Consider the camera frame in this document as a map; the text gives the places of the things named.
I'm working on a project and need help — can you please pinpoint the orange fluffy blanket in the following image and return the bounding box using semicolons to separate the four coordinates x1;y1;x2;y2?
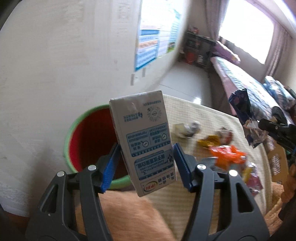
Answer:
75;189;176;241

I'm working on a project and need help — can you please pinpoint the wooden chair frame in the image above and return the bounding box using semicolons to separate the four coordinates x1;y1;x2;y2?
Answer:
265;137;289;184

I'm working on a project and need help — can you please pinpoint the red bin green rim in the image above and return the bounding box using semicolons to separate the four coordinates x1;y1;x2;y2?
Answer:
63;104;135;190

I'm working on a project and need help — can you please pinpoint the dark blue snack bag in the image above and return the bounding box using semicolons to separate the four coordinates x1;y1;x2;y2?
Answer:
228;88;266;149

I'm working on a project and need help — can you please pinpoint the grey window curtain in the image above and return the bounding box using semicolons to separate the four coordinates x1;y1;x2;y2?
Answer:
264;22;292;78

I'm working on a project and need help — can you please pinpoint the white wall socket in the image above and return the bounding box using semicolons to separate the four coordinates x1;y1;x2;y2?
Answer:
130;73;135;86

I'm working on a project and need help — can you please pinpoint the pink floral pillow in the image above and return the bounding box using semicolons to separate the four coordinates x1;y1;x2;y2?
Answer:
213;41;241;65

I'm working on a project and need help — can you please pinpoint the grey white paper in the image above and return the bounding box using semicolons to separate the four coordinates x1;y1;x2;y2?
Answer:
174;121;201;138

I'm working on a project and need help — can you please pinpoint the orange plastic wrapper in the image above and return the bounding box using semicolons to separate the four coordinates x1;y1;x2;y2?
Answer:
209;145;246;170

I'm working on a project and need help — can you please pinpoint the bed with striped quilt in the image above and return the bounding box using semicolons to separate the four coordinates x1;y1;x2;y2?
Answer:
210;55;296;126

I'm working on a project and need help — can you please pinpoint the pink snack wrapper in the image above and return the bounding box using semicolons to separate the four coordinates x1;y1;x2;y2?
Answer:
242;162;263;197

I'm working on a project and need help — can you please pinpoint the white blue milk carton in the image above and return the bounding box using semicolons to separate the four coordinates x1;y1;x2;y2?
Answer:
109;90;176;197

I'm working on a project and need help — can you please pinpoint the blue patterned pillow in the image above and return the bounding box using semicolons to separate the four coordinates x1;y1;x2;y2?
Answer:
263;75;295;110

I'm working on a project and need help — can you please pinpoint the red bucket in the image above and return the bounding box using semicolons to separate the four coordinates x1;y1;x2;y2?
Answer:
185;52;196;65

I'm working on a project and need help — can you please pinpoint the dark brown crumpled wrapper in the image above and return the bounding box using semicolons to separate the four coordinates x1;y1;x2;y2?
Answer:
215;127;233;145

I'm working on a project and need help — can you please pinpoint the yellow wrapper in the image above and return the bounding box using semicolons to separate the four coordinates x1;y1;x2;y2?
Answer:
197;135;221;148

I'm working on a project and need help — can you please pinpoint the dark shelf unit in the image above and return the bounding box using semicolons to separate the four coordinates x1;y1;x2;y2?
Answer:
178;31;216;71

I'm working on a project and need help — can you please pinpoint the blue wall poster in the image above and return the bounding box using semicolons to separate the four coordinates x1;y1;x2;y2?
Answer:
134;8;181;71

